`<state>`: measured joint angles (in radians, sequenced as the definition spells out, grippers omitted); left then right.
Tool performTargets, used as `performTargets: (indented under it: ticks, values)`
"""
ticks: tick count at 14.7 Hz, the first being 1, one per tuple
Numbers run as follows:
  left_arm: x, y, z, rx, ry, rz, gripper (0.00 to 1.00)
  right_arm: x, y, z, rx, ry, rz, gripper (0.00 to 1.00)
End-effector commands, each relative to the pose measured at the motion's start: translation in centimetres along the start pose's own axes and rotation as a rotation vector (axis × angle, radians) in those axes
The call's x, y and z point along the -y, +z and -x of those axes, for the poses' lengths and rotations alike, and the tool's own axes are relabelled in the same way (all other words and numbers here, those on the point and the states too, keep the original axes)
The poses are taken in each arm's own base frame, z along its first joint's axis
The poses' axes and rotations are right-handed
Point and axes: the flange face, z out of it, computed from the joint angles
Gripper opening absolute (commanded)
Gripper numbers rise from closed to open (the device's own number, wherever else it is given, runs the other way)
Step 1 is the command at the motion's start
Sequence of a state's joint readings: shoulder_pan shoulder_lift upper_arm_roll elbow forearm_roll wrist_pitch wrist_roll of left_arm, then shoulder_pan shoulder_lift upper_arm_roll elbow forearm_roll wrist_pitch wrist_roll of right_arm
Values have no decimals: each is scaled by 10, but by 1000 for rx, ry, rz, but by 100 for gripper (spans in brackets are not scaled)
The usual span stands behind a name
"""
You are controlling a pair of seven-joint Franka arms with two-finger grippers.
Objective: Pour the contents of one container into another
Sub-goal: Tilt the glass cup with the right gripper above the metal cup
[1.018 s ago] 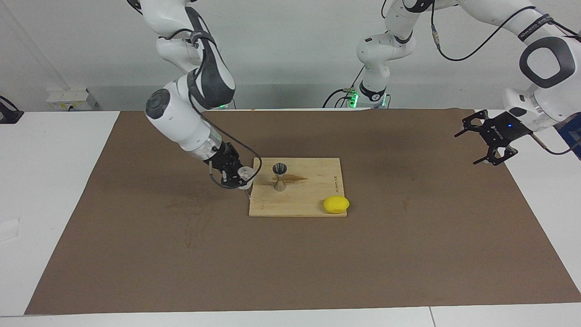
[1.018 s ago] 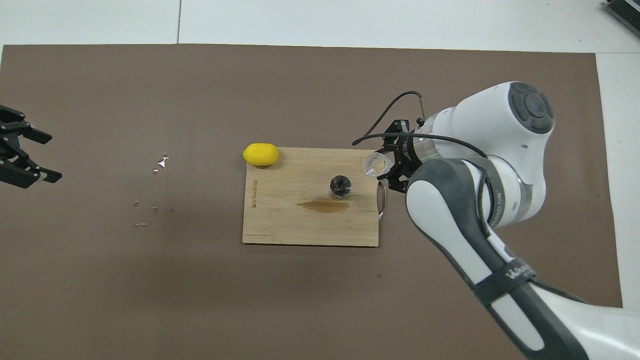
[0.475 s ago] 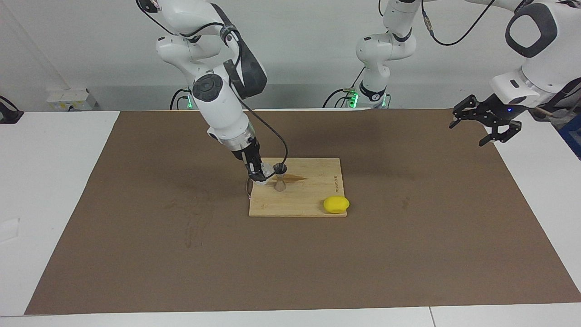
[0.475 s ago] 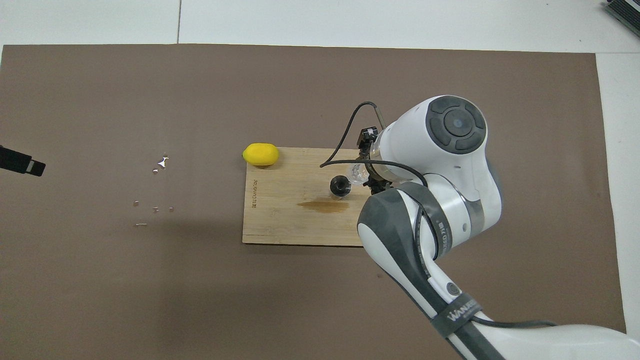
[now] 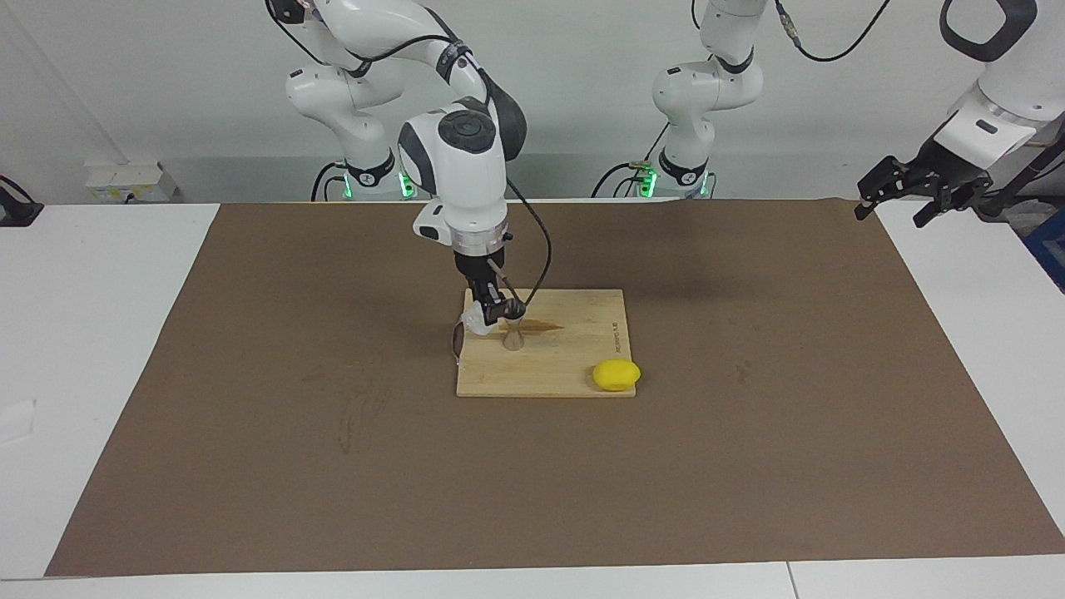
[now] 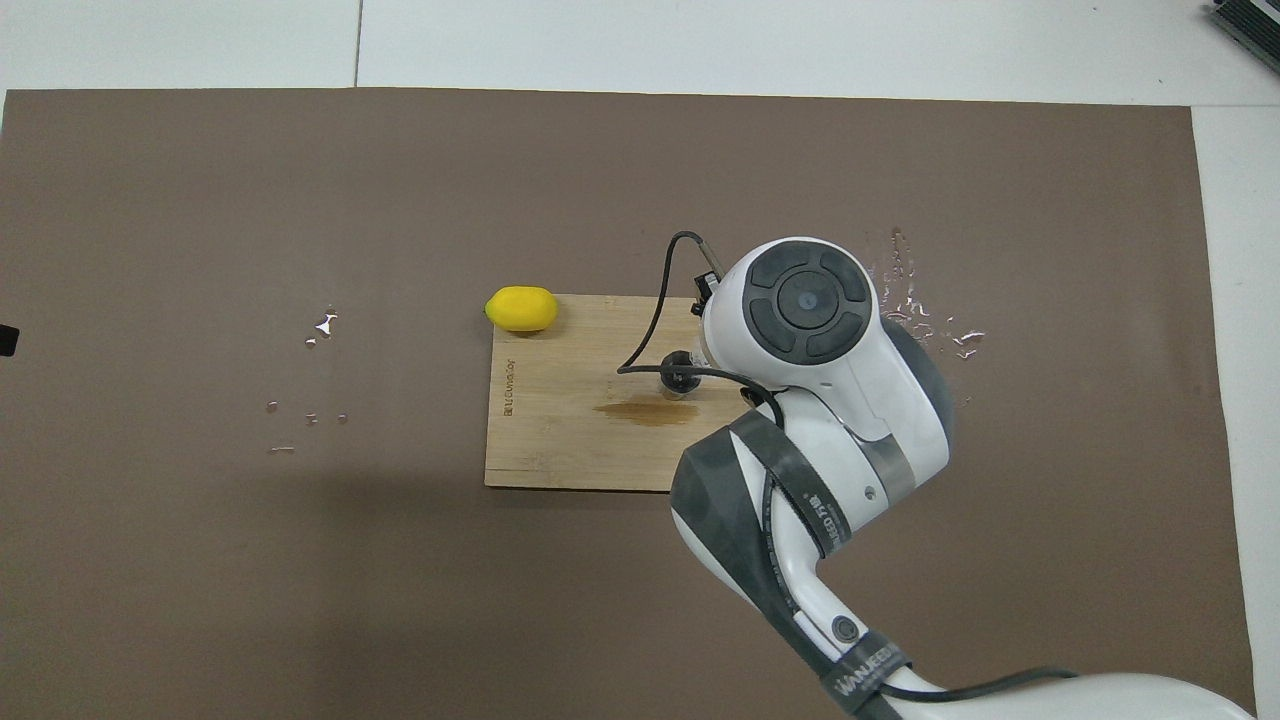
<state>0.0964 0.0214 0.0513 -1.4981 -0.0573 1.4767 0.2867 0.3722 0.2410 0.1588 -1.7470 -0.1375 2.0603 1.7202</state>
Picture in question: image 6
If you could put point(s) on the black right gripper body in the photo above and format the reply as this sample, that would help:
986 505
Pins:
706 292

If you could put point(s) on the steel double jigger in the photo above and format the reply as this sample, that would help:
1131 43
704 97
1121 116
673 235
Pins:
680 385

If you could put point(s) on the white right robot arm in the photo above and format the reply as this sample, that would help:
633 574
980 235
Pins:
830 420

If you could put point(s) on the yellow lemon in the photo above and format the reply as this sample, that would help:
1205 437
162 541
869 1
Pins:
521 309

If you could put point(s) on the wooden cutting board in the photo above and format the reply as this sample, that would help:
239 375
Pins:
560 440

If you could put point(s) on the brown table mat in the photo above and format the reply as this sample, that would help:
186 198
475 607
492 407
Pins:
300 600

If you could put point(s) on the grey ribbed device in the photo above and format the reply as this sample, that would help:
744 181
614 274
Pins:
1250 25

